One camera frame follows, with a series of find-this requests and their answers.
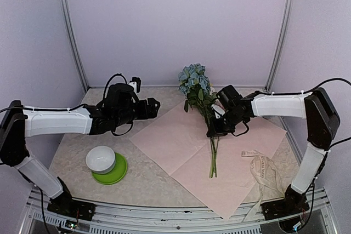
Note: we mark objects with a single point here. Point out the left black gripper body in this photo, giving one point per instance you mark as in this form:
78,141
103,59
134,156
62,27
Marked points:
125,115

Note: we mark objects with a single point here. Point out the beige printed ribbon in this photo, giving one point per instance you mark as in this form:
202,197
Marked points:
258,168

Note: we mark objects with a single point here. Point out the pink wrapping paper sheet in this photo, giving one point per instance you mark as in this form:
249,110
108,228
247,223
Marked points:
177,142

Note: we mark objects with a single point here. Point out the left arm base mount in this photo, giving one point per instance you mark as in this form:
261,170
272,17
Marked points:
80,210

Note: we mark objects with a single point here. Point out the green plastic plate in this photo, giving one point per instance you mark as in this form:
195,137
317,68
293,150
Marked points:
116,174

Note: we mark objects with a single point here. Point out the blue fake flower bunch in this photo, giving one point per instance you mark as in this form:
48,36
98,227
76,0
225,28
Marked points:
196,87

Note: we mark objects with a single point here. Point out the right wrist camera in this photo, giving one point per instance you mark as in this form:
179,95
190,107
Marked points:
218,111

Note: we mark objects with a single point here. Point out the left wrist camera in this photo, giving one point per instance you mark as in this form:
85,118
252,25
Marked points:
136,84

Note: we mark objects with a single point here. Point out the right aluminium frame post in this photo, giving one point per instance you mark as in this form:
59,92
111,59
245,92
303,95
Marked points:
280,45

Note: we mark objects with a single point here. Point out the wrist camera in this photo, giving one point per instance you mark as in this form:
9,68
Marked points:
136,84
218,111

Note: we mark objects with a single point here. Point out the left aluminium frame post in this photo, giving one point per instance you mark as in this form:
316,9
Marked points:
73,45

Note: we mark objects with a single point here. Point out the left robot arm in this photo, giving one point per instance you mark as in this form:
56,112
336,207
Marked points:
21,122

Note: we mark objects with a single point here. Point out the aluminium frame post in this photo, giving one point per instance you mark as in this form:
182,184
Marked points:
280,45
73,45

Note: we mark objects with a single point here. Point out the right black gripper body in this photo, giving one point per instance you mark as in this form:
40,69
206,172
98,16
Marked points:
227,124

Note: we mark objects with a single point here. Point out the white ceramic bowl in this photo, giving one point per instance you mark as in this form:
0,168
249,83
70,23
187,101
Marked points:
101,159

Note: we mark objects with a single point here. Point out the front aluminium rail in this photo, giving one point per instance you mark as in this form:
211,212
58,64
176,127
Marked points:
116,218

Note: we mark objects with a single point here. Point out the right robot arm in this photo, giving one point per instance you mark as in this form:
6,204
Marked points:
314,109

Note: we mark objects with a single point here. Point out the pale pink fake flower stem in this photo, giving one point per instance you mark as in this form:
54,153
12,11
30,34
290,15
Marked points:
215,157

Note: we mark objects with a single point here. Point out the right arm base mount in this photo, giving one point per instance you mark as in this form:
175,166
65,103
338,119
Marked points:
282,208

